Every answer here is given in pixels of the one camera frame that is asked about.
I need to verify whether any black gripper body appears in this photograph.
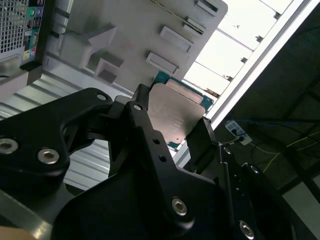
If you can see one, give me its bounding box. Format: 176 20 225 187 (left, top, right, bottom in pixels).
51 167 236 240

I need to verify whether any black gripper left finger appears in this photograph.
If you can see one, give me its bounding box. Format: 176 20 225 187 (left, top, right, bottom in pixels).
0 83 197 228

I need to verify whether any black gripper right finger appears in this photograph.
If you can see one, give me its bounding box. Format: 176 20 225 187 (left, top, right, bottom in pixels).
186 116 301 240

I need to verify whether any silver CPU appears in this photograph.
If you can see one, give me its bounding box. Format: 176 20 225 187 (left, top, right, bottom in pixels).
147 70 216 152

